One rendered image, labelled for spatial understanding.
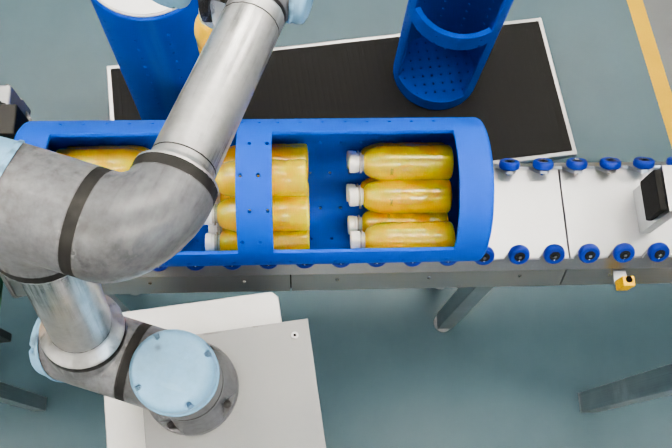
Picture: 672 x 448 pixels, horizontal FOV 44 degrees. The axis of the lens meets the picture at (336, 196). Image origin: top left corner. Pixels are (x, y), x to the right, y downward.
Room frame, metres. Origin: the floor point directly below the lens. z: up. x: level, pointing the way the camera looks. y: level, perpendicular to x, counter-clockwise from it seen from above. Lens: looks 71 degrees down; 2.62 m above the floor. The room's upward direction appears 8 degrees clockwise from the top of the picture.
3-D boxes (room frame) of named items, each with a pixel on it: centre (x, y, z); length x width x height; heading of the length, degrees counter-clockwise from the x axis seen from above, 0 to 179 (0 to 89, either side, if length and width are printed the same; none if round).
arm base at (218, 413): (0.12, 0.19, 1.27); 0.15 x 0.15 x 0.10
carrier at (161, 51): (1.05, 0.49, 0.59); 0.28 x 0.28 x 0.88
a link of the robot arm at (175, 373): (0.13, 0.20, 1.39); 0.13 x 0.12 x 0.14; 80
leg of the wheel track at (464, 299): (0.54, -0.40, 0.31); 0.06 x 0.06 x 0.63; 9
